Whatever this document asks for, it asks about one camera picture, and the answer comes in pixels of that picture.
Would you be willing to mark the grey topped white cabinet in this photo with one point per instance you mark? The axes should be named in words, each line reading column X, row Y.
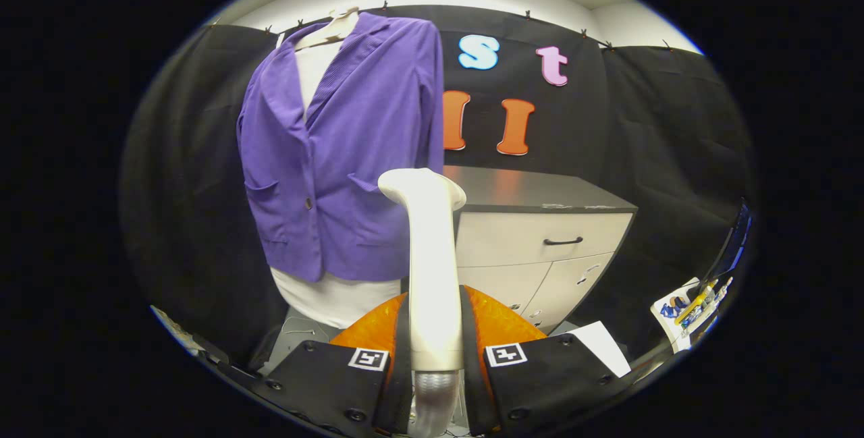
column 526, row 235

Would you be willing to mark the white paper stack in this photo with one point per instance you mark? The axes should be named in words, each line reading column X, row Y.
column 604, row 347

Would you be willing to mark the white garment steamer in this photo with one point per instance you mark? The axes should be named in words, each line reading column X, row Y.
column 432, row 269

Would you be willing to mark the computer monitor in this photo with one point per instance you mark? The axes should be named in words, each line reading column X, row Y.
column 734, row 242

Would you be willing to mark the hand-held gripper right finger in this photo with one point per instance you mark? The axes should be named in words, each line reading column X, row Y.
column 472, row 370

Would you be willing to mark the white ironing form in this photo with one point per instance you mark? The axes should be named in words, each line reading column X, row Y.
column 337, row 299

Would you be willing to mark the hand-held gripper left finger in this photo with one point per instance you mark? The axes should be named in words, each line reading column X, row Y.
column 402, row 370

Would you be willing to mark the yellow bottle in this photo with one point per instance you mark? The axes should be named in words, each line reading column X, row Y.
column 698, row 299

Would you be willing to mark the white garment hanger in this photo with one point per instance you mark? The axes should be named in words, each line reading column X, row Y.
column 331, row 32

